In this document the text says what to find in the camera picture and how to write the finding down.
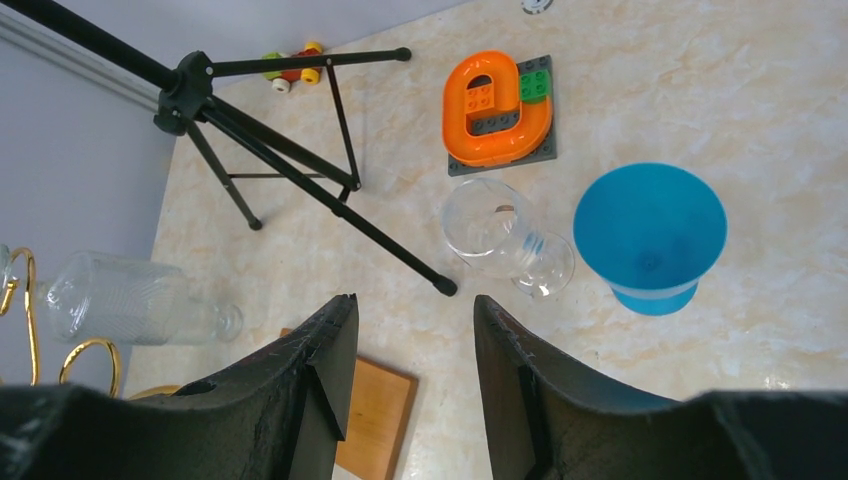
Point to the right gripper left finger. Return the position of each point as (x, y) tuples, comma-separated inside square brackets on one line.
[(278, 413)]

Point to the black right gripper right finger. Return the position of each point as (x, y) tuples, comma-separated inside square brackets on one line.
[(547, 415)]

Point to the clear wine glass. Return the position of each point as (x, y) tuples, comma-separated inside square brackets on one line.
[(497, 231), (130, 301)]

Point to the blue plastic wine glass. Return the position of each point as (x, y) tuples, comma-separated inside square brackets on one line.
[(651, 231)]

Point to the black music stand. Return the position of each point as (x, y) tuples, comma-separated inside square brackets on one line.
[(186, 99)]

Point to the orange tape dispenser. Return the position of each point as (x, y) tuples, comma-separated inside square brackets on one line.
[(495, 116)]

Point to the gold wire glass rack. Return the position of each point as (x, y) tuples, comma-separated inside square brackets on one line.
[(19, 273)]

